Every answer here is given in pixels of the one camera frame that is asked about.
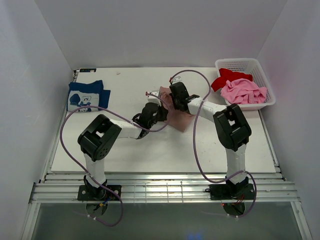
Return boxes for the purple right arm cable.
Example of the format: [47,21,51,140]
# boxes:
[171,69,257,218]

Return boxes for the bright pink t-shirt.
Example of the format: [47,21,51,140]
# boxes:
[220,78,268,105]

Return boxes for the white plastic laundry basket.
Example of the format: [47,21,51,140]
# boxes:
[215,58,276,111]

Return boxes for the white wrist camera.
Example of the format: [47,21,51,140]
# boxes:
[146,91,162,106]
[169,76,183,87]

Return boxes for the small blue label sticker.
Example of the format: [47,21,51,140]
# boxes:
[79,68,97,73]

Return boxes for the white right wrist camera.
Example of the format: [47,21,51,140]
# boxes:
[169,76,183,87]

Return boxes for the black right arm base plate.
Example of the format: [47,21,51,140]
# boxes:
[206,183,256,200]

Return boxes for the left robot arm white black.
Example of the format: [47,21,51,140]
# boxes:
[77,102,169,200]

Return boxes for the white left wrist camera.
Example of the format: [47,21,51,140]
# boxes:
[146,91,162,106]

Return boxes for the aluminium table frame rails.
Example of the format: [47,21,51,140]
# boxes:
[29,172,300,204]

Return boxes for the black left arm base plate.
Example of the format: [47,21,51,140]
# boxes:
[77,185,122,202]

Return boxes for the folded blue printed t-shirt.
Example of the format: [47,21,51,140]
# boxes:
[66,80,111,112]

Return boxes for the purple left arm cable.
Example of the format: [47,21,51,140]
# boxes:
[60,93,173,227]

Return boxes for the red t-shirt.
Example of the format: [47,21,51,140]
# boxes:
[211,68,253,92]

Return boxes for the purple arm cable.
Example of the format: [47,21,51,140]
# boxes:
[60,93,173,227]
[171,69,257,218]

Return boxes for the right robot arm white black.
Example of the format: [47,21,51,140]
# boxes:
[169,82,252,200]

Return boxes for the dusty pink printed t-shirt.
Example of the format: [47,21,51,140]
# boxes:
[159,86,195,133]

